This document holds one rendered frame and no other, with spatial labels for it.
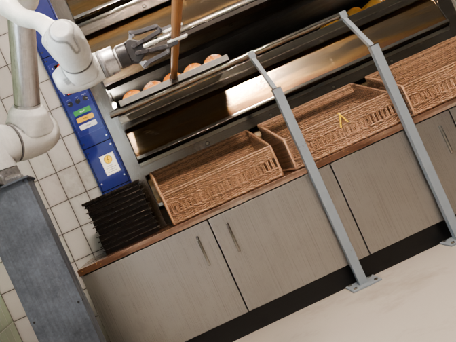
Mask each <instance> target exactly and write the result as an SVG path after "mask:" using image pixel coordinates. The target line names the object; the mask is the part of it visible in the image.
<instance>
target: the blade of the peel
mask: <svg viewBox="0 0 456 342"><path fill-rule="evenodd" d="M228 60H229V58H228V55H227V54H225V55H224V56H221V57H219V58H216V59H214V60H211V61H210V62H207V63H205V64H203V65H200V66H198V67H196V68H194V69H191V70H189V71H187V72H185V73H182V74H180V75H178V81H177V82H176V83H178V82H180V81H183V80H185V79H188V78H190V77H192V76H194V75H197V74H198V73H201V72H203V71H206V70H208V69H211V68H212V67H215V66H217V65H219V64H222V63H224V62H227V61H228ZM223 71H224V70H222V71H219V72H217V73H215V74H213V75H210V76H208V77H205V78H203V79H201V80H199V81H196V82H195V83H192V84H190V85H187V86H185V87H183V88H181V89H179V90H176V91H174V92H171V93H169V94H167V95H165V96H162V97H160V98H158V99H156V100H153V101H151V102H148V103H147V104H144V105H142V106H140V107H137V108H135V109H132V110H131V111H128V112H126V113H125V114H128V113H131V112H133V111H135V110H137V109H139V108H142V107H144V106H147V105H149V104H151V103H153V102H155V101H158V100H160V99H162V98H165V97H167V96H169V95H171V94H174V93H176V92H178V91H181V90H183V89H185V88H188V87H189V86H192V85H194V84H197V83H199V82H201V81H203V80H205V79H208V78H210V77H213V76H215V75H217V74H219V73H222V72H223ZM176 83H172V82H171V81H170V80H169V79H168V80H166V81H164V82H161V83H159V84H157V85H155V86H152V87H150V88H148V89H146V90H143V91H141V92H139V93H137V94H134V95H132V96H129V97H127V98H125V99H123V100H120V101H119V104H120V106H121V107H124V106H126V105H128V104H130V103H132V102H135V101H137V100H140V99H141V98H144V97H146V96H148V95H151V94H153V93H156V92H158V91H160V90H162V89H164V88H167V87H169V86H172V85H174V84H176Z"/></svg>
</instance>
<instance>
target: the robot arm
mask: <svg viewBox="0 0 456 342"><path fill-rule="evenodd" d="M38 5H39V0H0V14H1V15H2V16H4V17H5V18H7V27H8V36H9V53H10V62H11V72H12V88H13V97H14V104H13V105H12V107H11V108H10V109H9V111H8V115H7V119H6V122H5V125H2V124H0V187H1V186H4V185H6V184H8V183H10V182H12V181H15V180H17V179H19V178H22V177H24V175H23V174H21V172H20V170H19V169H18V167H17V165H16V163H18V162H23V161H26V160H29V159H32V158H35V157H38V156H40V155H43V154H44V153H46V152H48V151H49V150H50V149H52V148H53V147H54V146H55V145H56V144H57V142H58V141H59V139H60V127H59V125H58V122H57V121H56V120H55V119H54V118H53V117H52V116H51V115H49V113H48V110H47V108H46V107H45V106H44V105H43V104H41V103H40V93H39V71H38V60H37V39H36V31H38V32H39V33H40V34H41V36H42V44H43V46H44V47H45V48H46V50H47V51H48V52H49V53H50V54H51V56H52V57H53V59H54V60H55V61H57V62H58V63H59V66H58V67H57V68H56V70H55V71H54V72H53V73H52V77H53V80H54V82H55V84H56V86H57V88H58V89H59V90H60V91H61V92H62V93H63V94H72V93H76V92H80V91H83V90H86V89H88V88H91V87H93V86H95V85H97V84H99V83H100V82H101V81H102V80H104V79H106V78H107V77H110V76H113V75H114V74H117V73H119V72H121V67H122V68H126V67H128V66H131V65H133V64H141V65H142V66H143V68H144V69H146V68H147V67H148V66H149V65H150V64H152V63H154V62H156V61H158V60H159V59H161V58H163V57H165V56H167V55H168V54H169V53H170V48H171V47H173V46H176V45H178V41H180V40H181V39H184V38H187V36H188V34H184V35H181V36H179V37H176V38H174V39H171V40H169V41H167V44H165V45H160V46H157V47H152V48H149V49H145V48H144V47H143V45H144V44H145V43H146V42H148V41H150V40H151V39H153V38H154V37H156V36H158V35H159V34H161V33H163V35H165V34H166V33H169V32H171V24H169V25H168V26H165V27H163V28H160V27H159V26H158V24H154V25H151V26H147V27H145V28H141V29H138V30H135V31H128V34H129V39H128V40H127V41H126V42H124V43H122V44H119V45H116V46H115V47H114V49H113V50H112V48H111V46H109V47H106V48H104V49H102V50H99V51H97V52H96V53H95V52H94V53H91V50H90V46H89V44H88V41H87V39H86V37H85V36H84V34H83V32H82V31H81V29H80V28H79V27H78V26H77V25H76V24H75V23H73V22H71V21H70V20H66V19H59V20H56V21H54V20H52V19H51V18H49V17H47V16H46V15H44V14H41V13H39V12H35V9H37V6H38ZM154 30H156V31H154ZM149 31H154V32H153V33H151V34H150V35H148V36H146V37H145V38H143V39H141V40H135V39H132V38H133V37H135V35H141V34H143V33H147V32H149ZM162 50H166V51H164V52H162V53H160V54H158V55H156V56H154V57H152V58H151V59H149V60H148V61H146V60H145V61H142V60H143V58H144V57H145V55H147V54H150V53H153V52H158V51H162Z"/></svg>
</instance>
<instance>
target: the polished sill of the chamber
mask: <svg viewBox="0 0 456 342"><path fill-rule="evenodd" d="M401 1H404V0H385V1H382V2H380V3H378V4H376V5H373V6H371V7H369V8H366V9H364V10H362V11H360V12H358V13H355V14H353V15H350V16H348V18H349V19H350V20H351V21H352V22H356V21H358V20H360V19H363V18H365V17H367V16H369V15H371V14H374V13H376V12H379V11H381V10H384V9H385V8H387V7H390V6H392V5H394V4H397V3H399V2H401ZM344 26H347V25H346V24H345V23H344V22H343V21H340V20H339V21H337V22H334V23H332V24H330V25H328V26H325V27H323V28H321V29H319V30H316V31H314V32H312V33H310V34H308V35H305V36H303V37H300V38H298V39H296V40H294V41H291V42H289V43H287V44H285V45H282V46H280V47H277V48H276V49H274V50H271V51H269V52H266V53H264V54H261V55H260V56H257V57H256V59H257V60H258V61H259V63H262V62H265V61H267V60H269V59H272V58H274V57H276V56H279V55H280V54H283V53H285V52H288V51H290V50H293V49H295V48H297V47H299V46H301V45H303V44H306V43H308V42H310V41H313V40H314V39H317V38H319V37H322V36H324V35H326V34H329V33H331V32H333V31H335V30H337V29H340V28H342V27H344ZM251 67H254V64H253V63H252V61H251V60H248V61H246V62H243V63H241V64H239V65H237V66H234V67H232V68H230V69H227V70H226V71H223V72H222V73H219V74H217V75H215V76H213V77H210V78H208V79H205V80H203V81H201V82H199V83H197V84H194V85H192V86H189V87H188V88H185V89H183V90H181V91H178V92H176V93H174V94H171V95H169V96H167V97H165V98H162V99H160V100H158V101H155V102H153V103H151V104H148V105H147V106H144V107H142V108H139V109H137V110H135V111H133V112H131V113H128V114H126V115H122V116H121V117H118V119H119V121H120V123H121V124H124V123H126V122H128V121H131V120H133V119H136V118H137V117H140V116H142V115H144V114H147V113H149V112H151V111H154V110H156V109H158V108H160V107H163V106H165V105H167V104H170V103H171V102H174V101H176V100H178V99H181V98H183V97H185V96H188V95H190V94H192V93H194V92H197V91H199V90H201V89H204V88H206V87H208V86H211V85H212V84H215V83H217V82H219V81H222V80H224V79H226V78H228V77H231V76H233V75H235V74H238V73H240V72H242V71H245V70H246V69H249V68H251Z"/></svg>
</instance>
